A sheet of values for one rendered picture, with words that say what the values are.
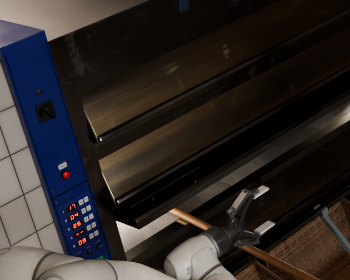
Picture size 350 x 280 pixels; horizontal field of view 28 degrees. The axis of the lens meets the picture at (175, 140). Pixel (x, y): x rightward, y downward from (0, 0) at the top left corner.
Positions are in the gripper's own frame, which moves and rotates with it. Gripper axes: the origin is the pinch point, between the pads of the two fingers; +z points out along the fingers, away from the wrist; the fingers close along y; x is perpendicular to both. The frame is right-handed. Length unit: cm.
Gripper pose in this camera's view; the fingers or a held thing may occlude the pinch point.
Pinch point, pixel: (266, 206)
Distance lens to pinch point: 228.1
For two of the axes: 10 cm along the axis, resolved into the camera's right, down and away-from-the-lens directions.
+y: 2.0, 8.8, 4.4
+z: 7.6, -4.2, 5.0
